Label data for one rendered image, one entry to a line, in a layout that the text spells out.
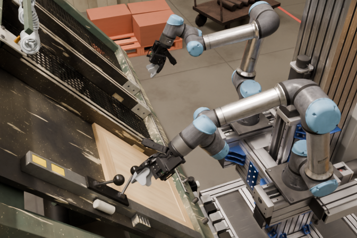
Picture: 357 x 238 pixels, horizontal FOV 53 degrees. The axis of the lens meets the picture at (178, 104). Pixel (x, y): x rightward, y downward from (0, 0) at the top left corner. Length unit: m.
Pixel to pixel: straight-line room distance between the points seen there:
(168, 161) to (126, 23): 3.81
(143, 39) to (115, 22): 0.49
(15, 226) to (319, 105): 0.98
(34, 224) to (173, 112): 2.95
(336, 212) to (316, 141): 0.59
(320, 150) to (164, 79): 3.00
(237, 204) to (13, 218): 2.04
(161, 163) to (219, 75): 3.19
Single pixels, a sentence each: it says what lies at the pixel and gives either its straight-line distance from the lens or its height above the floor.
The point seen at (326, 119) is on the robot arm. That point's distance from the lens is 1.34.
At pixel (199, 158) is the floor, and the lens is 3.32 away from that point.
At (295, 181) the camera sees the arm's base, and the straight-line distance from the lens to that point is 1.83.
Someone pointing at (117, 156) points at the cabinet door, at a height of 1.26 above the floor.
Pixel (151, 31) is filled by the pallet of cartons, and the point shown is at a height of 0.32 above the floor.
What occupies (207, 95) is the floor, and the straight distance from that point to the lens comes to 4.04.
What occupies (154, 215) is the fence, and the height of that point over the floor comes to 1.19.
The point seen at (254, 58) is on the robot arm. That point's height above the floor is 1.38.
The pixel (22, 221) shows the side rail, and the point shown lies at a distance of 0.95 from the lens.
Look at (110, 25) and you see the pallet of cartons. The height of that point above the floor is 0.30.
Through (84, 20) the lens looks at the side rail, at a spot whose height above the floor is 1.20.
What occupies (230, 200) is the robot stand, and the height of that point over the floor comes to 0.21.
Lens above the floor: 2.43
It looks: 39 degrees down
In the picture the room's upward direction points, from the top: straight up
